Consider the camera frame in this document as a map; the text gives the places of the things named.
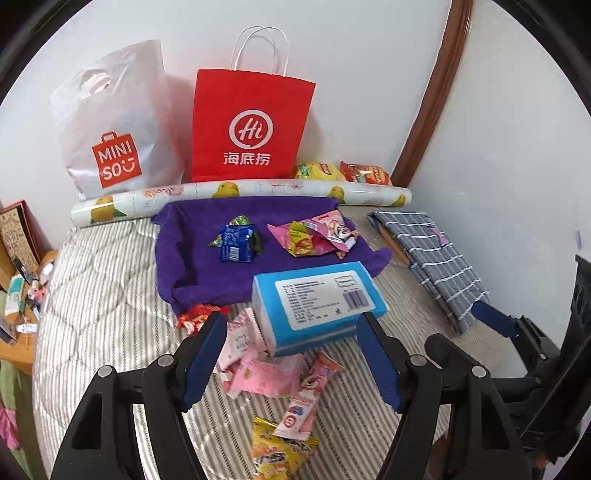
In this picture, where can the blue snack packet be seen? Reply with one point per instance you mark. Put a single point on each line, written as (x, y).
(236, 243)

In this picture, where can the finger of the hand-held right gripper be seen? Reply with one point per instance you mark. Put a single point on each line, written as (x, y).
(445, 350)
(494, 318)

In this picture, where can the lemon print paper roll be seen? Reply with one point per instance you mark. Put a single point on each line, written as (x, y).
(258, 191)

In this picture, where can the purple towel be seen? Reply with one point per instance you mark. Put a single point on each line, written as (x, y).
(194, 258)

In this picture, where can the red snack packet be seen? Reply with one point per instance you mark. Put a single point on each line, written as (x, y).
(196, 318)

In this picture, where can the brown patterned box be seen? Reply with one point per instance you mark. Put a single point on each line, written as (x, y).
(18, 230)

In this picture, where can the long pink snack bar packet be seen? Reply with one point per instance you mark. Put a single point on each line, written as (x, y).
(307, 397)

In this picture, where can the white plastic shopping bag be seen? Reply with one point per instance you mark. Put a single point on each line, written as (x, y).
(115, 115)

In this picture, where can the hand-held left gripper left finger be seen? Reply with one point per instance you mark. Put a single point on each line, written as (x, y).
(203, 364)

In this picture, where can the yellow chips bag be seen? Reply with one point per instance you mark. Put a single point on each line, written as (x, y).
(318, 171)

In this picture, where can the pink cloth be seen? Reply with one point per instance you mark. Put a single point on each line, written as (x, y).
(7, 424)

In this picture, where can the pink cartoon snack packet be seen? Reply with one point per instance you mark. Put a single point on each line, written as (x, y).
(337, 227)

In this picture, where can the grey checked cloth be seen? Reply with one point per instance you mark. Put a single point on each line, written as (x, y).
(438, 267)

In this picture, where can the blue tissue pack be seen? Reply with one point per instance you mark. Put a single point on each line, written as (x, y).
(318, 300)

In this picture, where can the brown flat board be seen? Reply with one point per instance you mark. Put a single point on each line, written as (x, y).
(393, 244)

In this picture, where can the orange chips bag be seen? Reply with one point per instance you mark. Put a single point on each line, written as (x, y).
(367, 174)

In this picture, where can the white small tube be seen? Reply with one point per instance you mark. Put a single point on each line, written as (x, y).
(27, 328)

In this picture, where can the wooden shelf unit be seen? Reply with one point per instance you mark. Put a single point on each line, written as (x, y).
(23, 355)

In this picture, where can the magenta snack packet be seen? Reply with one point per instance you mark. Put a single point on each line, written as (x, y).
(279, 232)

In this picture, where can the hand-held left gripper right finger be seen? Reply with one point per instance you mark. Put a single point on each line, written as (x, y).
(382, 364)

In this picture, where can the bright pink snack packet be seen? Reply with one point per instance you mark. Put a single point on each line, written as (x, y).
(270, 376)

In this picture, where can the pale pink snack packet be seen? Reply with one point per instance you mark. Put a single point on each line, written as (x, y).
(241, 341)

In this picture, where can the brown wooden door frame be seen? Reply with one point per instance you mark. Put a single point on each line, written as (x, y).
(431, 92)

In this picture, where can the red paper shopping bag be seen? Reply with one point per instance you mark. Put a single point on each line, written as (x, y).
(251, 124)

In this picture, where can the teal small box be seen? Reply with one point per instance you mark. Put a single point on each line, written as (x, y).
(15, 293)

